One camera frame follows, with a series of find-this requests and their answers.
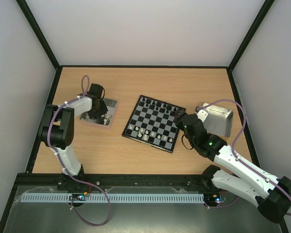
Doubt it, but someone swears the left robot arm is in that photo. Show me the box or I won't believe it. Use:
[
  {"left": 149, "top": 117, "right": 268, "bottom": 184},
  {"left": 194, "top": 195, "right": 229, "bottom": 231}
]
[{"left": 38, "top": 83, "right": 108, "bottom": 185}]

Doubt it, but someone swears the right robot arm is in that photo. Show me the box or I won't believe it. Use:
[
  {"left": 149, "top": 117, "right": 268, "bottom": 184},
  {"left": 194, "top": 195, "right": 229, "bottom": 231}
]
[{"left": 174, "top": 110, "right": 291, "bottom": 223}]

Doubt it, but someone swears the left metal tray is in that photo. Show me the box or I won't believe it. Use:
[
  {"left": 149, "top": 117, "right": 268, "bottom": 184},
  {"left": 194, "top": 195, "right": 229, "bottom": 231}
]
[{"left": 80, "top": 98, "right": 118, "bottom": 129}]

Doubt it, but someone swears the metal tray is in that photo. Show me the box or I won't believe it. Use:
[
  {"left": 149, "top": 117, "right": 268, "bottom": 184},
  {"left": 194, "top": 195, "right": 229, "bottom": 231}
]
[
  {"left": 203, "top": 105, "right": 233, "bottom": 137},
  {"left": 80, "top": 98, "right": 118, "bottom": 129}
]

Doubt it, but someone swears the black white chessboard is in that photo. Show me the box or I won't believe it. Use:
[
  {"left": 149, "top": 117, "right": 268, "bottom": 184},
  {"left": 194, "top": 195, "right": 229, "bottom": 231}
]
[{"left": 122, "top": 95, "right": 186, "bottom": 153}]

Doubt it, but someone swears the right metal tray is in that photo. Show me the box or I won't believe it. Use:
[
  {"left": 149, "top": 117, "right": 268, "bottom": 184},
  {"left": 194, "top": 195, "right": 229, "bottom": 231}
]
[{"left": 203, "top": 105, "right": 233, "bottom": 137}]

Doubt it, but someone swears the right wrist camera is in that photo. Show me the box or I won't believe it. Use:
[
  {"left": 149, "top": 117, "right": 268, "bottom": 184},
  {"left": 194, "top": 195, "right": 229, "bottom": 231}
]
[{"left": 195, "top": 106, "right": 209, "bottom": 123}]

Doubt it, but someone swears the black metal frame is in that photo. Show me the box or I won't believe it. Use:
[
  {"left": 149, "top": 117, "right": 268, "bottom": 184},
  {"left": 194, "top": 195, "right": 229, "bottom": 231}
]
[{"left": 0, "top": 0, "right": 290, "bottom": 233}]

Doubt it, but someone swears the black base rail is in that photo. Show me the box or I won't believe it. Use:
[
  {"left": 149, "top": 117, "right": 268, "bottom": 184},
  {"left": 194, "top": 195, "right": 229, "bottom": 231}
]
[{"left": 13, "top": 173, "right": 220, "bottom": 193}]

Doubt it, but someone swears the light blue cable duct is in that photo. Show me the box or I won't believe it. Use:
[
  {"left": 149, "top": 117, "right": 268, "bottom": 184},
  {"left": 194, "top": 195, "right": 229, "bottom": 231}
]
[{"left": 20, "top": 193, "right": 204, "bottom": 203}]

